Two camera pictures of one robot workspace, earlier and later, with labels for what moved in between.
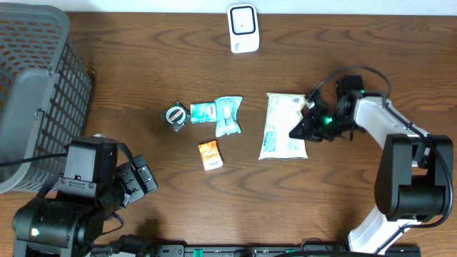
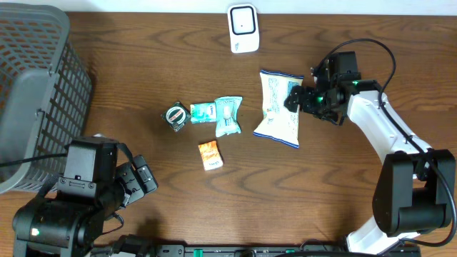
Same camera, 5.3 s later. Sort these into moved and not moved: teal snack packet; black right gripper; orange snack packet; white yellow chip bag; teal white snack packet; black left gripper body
Moved: white yellow chip bag; black right gripper
Not moved: teal white snack packet; teal snack packet; orange snack packet; black left gripper body
